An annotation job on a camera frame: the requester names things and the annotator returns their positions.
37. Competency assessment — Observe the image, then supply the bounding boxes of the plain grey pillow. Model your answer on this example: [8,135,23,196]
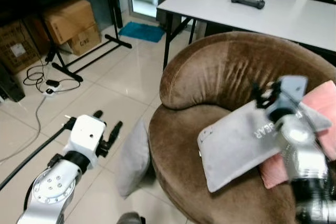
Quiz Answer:
[115,119,152,199]

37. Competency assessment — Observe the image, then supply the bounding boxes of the round brown velvet sofa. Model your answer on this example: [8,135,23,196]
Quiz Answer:
[148,30,336,224]

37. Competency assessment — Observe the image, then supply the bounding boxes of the pink pillow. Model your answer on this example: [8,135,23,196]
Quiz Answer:
[259,80,336,189]

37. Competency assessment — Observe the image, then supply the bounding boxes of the grey pillow with print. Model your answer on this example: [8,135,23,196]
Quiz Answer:
[197,100,333,194]

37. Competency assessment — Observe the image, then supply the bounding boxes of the black floor appliance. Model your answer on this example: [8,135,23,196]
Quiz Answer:
[0,62,26,103]

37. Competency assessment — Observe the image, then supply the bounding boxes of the blue floor mat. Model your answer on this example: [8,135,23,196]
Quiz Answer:
[118,22,166,44]

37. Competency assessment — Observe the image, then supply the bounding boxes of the white power strip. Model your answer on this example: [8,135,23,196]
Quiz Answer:
[44,79,63,95]

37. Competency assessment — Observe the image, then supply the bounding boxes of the black metal rack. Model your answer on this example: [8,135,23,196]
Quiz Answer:
[21,0,133,83]

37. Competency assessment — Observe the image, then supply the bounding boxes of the small lettered cardboard box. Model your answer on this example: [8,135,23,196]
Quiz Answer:
[67,24,102,56]

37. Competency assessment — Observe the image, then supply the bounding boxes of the white folding table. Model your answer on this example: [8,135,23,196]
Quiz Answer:
[156,0,336,71]

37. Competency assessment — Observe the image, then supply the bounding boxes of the grey robot leg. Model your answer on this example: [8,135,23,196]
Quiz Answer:
[116,211,147,224]

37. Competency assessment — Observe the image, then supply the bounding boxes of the black handheld controller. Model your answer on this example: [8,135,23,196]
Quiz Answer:
[230,0,266,10]

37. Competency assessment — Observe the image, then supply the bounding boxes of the large plain cardboard box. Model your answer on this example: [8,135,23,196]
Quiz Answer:
[43,0,98,45]

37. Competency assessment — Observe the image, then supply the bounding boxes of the dark labelled cardboard box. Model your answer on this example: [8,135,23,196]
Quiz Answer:
[0,19,41,74]

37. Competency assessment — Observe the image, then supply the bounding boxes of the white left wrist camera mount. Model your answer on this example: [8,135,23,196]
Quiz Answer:
[68,114,108,157]

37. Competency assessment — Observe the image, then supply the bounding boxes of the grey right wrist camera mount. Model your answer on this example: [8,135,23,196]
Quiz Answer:
[273,75,309,110]

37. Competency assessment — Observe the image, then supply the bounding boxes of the grey power strip cable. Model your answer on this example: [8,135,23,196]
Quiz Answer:
[0,92,53,163]

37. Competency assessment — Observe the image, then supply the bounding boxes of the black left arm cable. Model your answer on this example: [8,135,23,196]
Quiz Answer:
[0,115,76,191]

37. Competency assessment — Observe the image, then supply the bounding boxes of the black coiled floor cable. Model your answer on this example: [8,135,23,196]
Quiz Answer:
[23,50,57,92]

